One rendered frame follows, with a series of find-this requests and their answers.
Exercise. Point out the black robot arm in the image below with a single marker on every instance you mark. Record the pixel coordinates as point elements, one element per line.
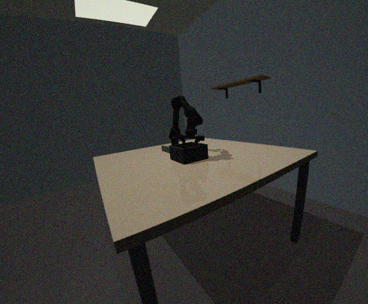
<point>194,118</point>

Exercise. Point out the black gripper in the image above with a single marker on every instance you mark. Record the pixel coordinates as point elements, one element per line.
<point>197,138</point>

